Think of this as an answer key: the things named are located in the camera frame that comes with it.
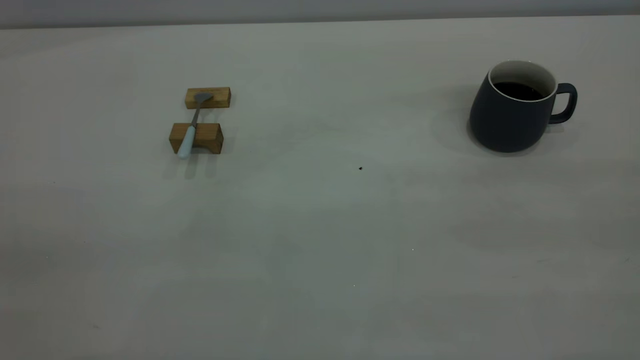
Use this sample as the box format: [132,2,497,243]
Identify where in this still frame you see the rectangular wooden block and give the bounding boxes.
[184,86,232,110]

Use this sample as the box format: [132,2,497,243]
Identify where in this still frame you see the metal spoon light blue handle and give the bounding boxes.
[177,92,215,160]

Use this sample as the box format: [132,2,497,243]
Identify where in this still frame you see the dark grey ceramic mug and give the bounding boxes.
[468,60,579,154]

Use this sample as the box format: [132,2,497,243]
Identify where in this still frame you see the dark coffee liquid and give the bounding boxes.
[492,81,546,102]

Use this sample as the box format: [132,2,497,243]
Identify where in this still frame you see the arched wooden block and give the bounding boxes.
[168,122,225,155]

